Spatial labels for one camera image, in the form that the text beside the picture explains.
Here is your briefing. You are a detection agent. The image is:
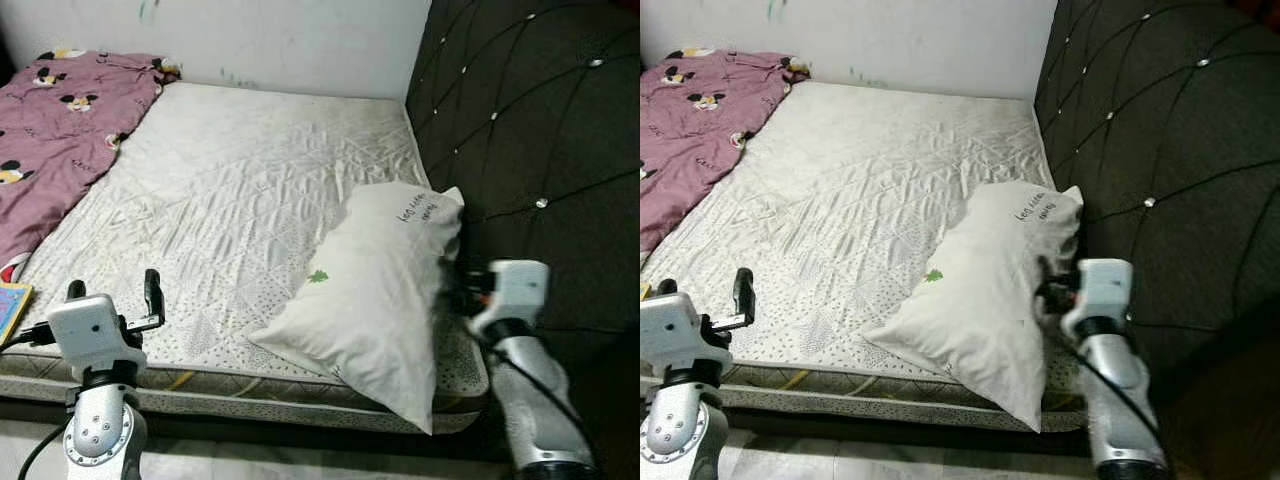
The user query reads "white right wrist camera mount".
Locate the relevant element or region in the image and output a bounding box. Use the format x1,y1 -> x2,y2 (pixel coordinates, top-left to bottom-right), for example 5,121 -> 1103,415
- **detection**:
468,260 -> 550,339
1060,258 -> 1134,339

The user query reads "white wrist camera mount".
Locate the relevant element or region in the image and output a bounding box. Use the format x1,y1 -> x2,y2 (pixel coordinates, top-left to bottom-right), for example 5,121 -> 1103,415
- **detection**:
47,294 -> 149,373
640,293 -> 736,373
468,260 -> 550,339
1060,258 -> 1134,339

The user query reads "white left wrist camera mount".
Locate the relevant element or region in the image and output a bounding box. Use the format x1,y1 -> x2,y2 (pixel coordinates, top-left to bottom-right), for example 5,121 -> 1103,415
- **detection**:
47,294 -> 149,373
640,293 -> 736,373

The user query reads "pink Mickey Mouse blanket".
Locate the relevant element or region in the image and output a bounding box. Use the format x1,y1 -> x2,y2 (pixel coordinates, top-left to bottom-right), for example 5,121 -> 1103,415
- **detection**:
640,50 -> 811,256
0,50 -> 181,273

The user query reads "black bed frame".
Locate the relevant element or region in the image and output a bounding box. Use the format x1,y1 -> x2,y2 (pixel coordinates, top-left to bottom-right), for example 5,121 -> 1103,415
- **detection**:
0,395 -> 501,466
720,400 -> 1101,463

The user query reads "white quilted mattress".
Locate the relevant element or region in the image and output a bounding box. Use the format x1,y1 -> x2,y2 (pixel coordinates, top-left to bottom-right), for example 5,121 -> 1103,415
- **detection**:
0,80 -> 491,436
640,80 -> 1091,431

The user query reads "dark tufted headboard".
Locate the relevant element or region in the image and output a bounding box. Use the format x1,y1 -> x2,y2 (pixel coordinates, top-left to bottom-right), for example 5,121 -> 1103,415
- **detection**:
405,0 -> 641,341
1033,0 -> 1280,351

